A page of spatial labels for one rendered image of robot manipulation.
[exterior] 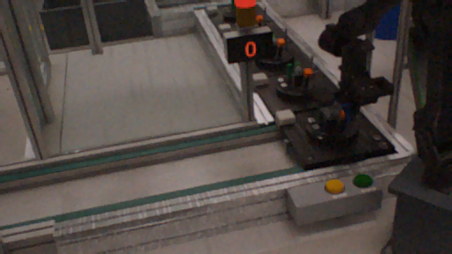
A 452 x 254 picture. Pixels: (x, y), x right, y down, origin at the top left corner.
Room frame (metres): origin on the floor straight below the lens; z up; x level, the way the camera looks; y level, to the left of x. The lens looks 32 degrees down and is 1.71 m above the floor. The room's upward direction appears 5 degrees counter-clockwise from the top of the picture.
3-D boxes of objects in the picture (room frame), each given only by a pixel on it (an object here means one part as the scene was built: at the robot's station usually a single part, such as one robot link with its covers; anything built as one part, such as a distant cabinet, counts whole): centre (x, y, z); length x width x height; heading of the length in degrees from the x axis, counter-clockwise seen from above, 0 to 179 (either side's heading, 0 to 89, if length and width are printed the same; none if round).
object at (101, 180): (1.11, 0.02, 0.91); 0.84 x 0.28 x 0.10; 101
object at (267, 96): (1.39, -0.23, 1.01); 0.24 x 0.24 x 0.13; 11
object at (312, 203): (0.92, -0.24, 0.93); 0.21 x 0.07 x 0.06; 101
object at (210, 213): (0.94, -0.04, 0.91); 0.89 x 0.06 x 0.11; 101
